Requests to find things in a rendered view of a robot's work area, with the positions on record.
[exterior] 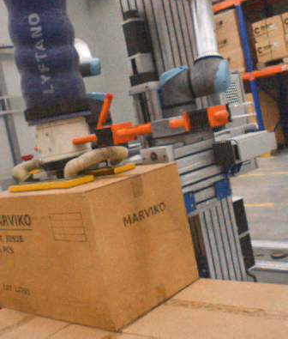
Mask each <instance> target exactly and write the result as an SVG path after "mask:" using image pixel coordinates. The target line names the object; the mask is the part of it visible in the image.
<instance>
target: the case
mask: <svg viewBox="0 0 288 339"><path fill-rule="evenodd" d="M198 280H199V276H198V270H197V262H196V259H195V251H194V247H193V243H192V239H191V235H190V230H189V224H188V219H187V211H186V207H185V202H184V198H183V191H182V187H181V183H180V178H179V175H178V170H177V163H176V162H171V163H164V164H156V165H150V166H136V167H135V168H134V169H131V170H128V171H126V172H123V173H118V174H115V175H105V176H98V177H94V181H91V182H88V183H85V184H83V185H77V186H76V187H66V188H56V189H46V190H36V191H16V192H10V191H9V190H7V191H3V192H0V306H1V307H2V308H7V309H10V310H14V311H18V312H25V313H29V314H32V315H36V316H38V315H40V316H43V317H48V318H54V319H58V320H62V321H65V322H70V323H73V324H79V325H87V326H91V327H94V328H98V329H102V330H108V331H113V332H117V331H118V330H120V329H122V328H123V327H124V326H125V325H126V324H130V323H132V322H133V321H135V320H136V319H137V318H138V317H140V316H141V315H143V314H144V313H147V312H149V311H150V310H152V309H153V308H154V307H156V306H157V305H158V304H160V303H162V302H165V301H166V300H167V299H169V298H170V297H171V296H173V295H174V294H176V293H177V292H180V291H182V290H183V289H185V288H186V287H187V286H188V285H190V284H191V283H193V282H194V281H198Z"/></svg>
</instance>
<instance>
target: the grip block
mask: <svg viewBox="0 0 288 339"><path fill-rule="evenodd" d="M127 126H132V123H131V121H130V122H126V123H121V124H114V125H111V126H102V127H98V128H95V129H94V131H95V136H96V143H97V147H104V146H108V145H112V144H115V145H117V144H120V143H124V142H130V141H134V140H135V137H134V136H117V130H122V129H126V127H127Z"/></svg>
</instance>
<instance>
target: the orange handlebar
mask: <svg viewBox="0 0 288 339"><path fill-rule="evenodd" d="M227 116H228V111H226V110H222V111H218V112H216V113H214V117H215V118H216V119H217V120H220V119H223V118H227ZM169 126H171V127H172V128H174V127H178V126H185V122H184V118H177V119H172V120H171V121H170V124H169ZM149 133H152V127H151V125H150V123H146V124H145V123H142V124H139V125H137V124H135V126H127V127H126V129H122V130H117V136H142V135H143V136H145V135H146V134H149ZM88 142H96V136H95V134H93V135H90V136H81V137H76V138H74V139H73V141H72V143H73V144H74V145H78V144H83V143H88Z"/></svg>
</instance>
